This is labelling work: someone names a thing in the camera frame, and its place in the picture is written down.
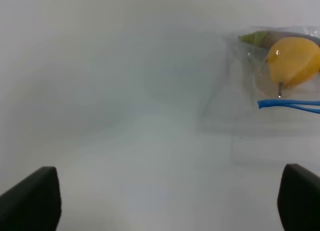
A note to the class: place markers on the yellow pear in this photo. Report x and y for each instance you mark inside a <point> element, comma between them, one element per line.
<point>293,61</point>

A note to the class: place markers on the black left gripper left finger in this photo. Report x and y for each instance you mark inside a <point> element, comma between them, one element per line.
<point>33,204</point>

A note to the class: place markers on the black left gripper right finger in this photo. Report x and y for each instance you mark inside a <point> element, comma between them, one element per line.
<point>298,200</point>

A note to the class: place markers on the clear zip bag blue seal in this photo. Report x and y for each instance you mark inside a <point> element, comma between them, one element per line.
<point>244,102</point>

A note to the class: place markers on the dark purple eggplant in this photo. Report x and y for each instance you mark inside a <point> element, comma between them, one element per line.
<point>265,39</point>

